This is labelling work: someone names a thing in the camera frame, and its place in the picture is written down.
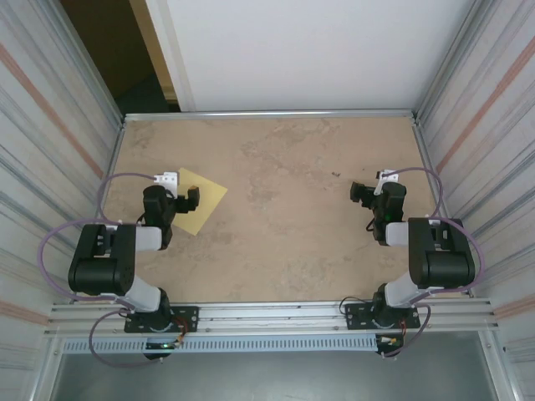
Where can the grey metal panel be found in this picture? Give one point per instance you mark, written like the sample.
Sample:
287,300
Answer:
271,376

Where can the small black controller board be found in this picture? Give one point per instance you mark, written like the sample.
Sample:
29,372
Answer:
161,346
388,341

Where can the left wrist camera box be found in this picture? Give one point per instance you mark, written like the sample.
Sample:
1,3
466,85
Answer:
167,179

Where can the yellow square paper sheet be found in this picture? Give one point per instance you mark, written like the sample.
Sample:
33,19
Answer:
209,200

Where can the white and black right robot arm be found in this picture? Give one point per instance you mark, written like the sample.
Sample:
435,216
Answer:
443,267

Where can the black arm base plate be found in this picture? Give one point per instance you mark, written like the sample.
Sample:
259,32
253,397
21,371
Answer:
355,313
186,317

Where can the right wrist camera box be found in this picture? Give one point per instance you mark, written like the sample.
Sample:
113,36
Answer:
386,175

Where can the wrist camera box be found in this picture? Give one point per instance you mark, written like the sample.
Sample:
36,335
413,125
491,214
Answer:
386,175
167,179

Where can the aluminium table side rail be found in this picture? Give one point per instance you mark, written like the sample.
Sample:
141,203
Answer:
430,167
112,167

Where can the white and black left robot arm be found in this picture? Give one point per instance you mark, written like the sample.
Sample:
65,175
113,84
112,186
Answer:
100,267

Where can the aluminium table edge rail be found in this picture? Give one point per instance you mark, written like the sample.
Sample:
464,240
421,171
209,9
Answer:
271,115

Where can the wide aluminium mounting rail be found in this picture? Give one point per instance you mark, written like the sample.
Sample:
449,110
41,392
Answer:
271,317

